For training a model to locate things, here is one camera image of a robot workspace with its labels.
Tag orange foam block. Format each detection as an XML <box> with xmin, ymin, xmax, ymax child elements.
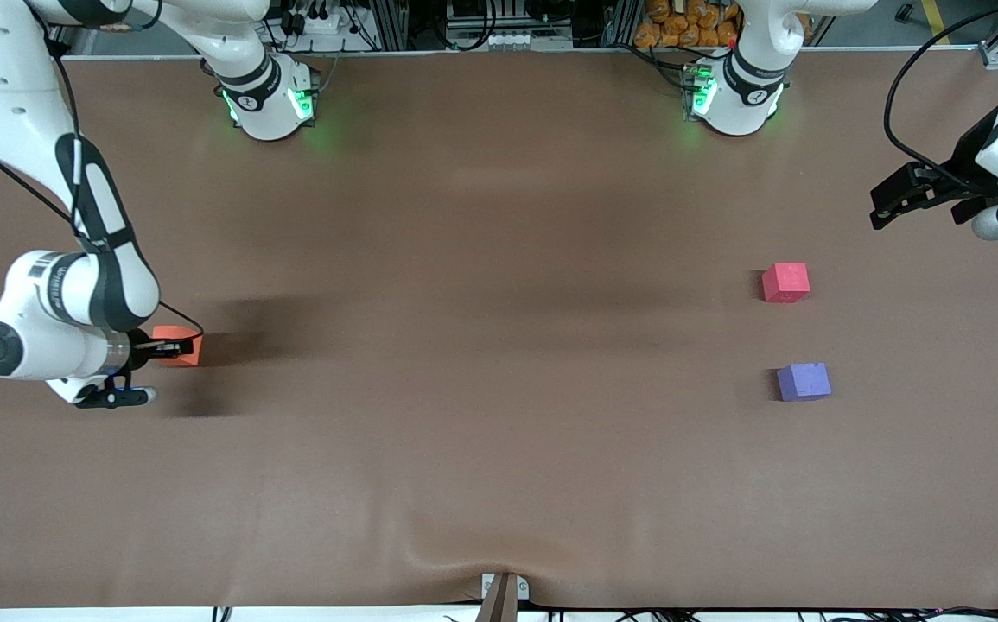
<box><xmin>151</xmin><ymin>326</ymin><xmax>204</xmax><ymax>369</ymax></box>

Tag red foam block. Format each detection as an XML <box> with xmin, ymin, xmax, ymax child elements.
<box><xmin>761</xmin><ymin>263</ymin><xmax>810</xmax><ymax>304</ymax></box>

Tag purple foam block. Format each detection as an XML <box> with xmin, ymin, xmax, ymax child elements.
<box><xmin>776</xmin><ymin>362</ymin><xmax>832</xmax><ymax>403</ymax></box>

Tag pile of orange objects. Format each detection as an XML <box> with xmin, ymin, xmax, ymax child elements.
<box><xmin>634</xmin><ymin>0</ymin><xmax>743</xmax><ymax>49</ymax></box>

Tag brown table mat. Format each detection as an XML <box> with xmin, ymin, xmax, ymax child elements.
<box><xmin>0</xmin><ymin>52</ymin><xmax>998</xmax><ymax>610</ymax></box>

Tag white power strip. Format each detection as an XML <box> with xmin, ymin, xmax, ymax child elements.
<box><xmin>287</xmin><ymin>7</ymin><xmax>346</xmax><ymax>35</ymax></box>

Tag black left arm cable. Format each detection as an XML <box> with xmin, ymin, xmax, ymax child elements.
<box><xmin>884</xmin><ymin>0</ymin><xmax>998</xmax><ymax>187</ymax></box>

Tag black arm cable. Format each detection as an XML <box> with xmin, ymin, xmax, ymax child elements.
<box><xmin>884</xmin><ymin>0</ymin><xmax>998</xmax><ymax>187</ymax></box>
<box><xmin>0</xmin><ymin>0</ymin><xmax>206</xmax><ymax>340</ymax></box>

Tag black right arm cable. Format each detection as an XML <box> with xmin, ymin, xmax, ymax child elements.
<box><xmin>0</xmin><ymin>0</ymin><xmax>206</xmax><ymax>340</ymax></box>

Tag aluminium frame post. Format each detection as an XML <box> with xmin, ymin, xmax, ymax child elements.
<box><xmin>373</xmin><ymin>0</ymin><xmax>410</xmax><ymax>51</ymax></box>
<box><xmin>607</xmin><ymin>0</ymin><xmax>642</xmax><ymax>48</ymax></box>

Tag metal camera pole bracket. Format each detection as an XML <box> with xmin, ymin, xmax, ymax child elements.
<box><xmin>475</xmin><ymin>573</ymin><xmax>531</xmax><ymax>622</ymax></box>

